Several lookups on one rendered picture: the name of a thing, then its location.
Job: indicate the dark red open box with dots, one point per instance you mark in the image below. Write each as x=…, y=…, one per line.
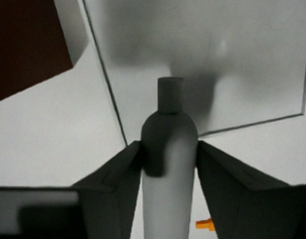
x=33, y=48

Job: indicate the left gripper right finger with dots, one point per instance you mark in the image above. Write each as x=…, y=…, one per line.
x=247, y=203

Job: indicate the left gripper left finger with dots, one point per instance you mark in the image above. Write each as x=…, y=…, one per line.
x=65, y=212

